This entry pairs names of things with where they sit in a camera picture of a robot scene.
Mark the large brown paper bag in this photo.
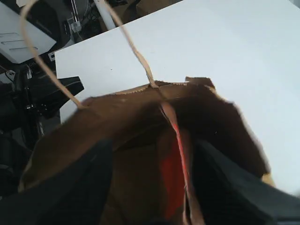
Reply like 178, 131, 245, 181
18, 0, 277, 225

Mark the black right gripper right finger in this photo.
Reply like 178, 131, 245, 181
192, 140, 300, 225

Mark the white equipment box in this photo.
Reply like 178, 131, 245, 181
0, 0, 60, 64

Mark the black machine base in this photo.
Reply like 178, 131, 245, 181
0, 63, 85, 197

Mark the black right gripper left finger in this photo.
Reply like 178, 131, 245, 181
0, 140, 113, 225

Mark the brown pouch with orange label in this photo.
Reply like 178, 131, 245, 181
110, 103, 207, 225

